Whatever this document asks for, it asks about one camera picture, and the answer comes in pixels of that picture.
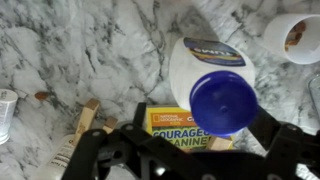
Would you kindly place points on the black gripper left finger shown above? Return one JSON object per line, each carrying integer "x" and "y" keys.
{"x": 86, "y": 156}

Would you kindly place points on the small brown nut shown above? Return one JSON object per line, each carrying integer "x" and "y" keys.
{"x": 41, "y": 96}

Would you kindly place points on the wooden block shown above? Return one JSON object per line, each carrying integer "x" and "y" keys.
{"x": 109, "y": 124}
{"x": 220, "y": 144}
{"x": 85, "y": 120}

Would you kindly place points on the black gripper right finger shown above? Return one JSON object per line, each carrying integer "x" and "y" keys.
{"x": 281, "y": 153}

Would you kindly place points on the yellow dog picture book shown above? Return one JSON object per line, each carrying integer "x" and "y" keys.
{"x": 173, "y": 128}

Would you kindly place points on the white bottle with blue lid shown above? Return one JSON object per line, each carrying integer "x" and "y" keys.
{"x": 223, "y": 103}

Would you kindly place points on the white measuring scoop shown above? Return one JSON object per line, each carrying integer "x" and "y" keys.
{"x": 296, "y": 50}

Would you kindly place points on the white cream tube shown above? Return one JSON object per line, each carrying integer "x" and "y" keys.
{"x": 7, "y": 116}

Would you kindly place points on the small white pill bottle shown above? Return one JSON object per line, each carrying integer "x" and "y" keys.
{"x": 58, "y": 160}

